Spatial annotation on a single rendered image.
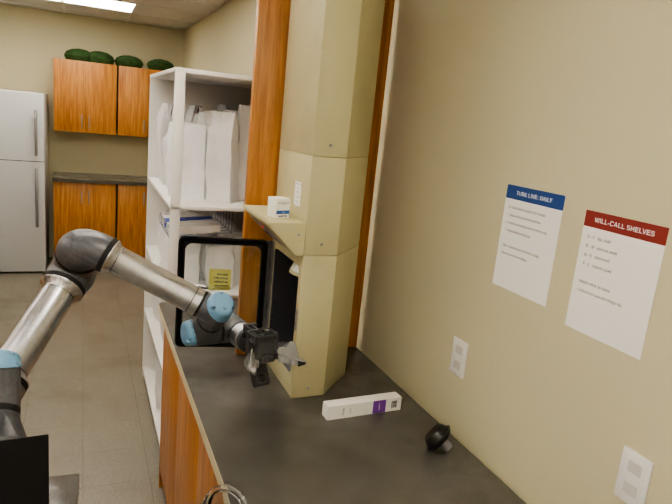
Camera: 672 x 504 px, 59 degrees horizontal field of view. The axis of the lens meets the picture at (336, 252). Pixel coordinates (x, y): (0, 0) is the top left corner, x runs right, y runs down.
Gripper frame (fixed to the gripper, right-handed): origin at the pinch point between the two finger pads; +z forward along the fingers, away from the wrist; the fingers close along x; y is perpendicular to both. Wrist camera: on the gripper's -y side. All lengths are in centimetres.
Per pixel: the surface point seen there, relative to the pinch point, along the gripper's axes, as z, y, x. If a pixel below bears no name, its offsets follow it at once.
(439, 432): 18.8, -18.6, 40.3
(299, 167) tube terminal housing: -33, 50, 22
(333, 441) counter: 1.2, -23.8, 16.9
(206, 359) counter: -64, -21, 5
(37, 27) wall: -585, 151, 25
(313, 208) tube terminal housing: -23, 39, 22
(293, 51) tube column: -46, 86, 26
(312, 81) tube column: -27, 75, 22
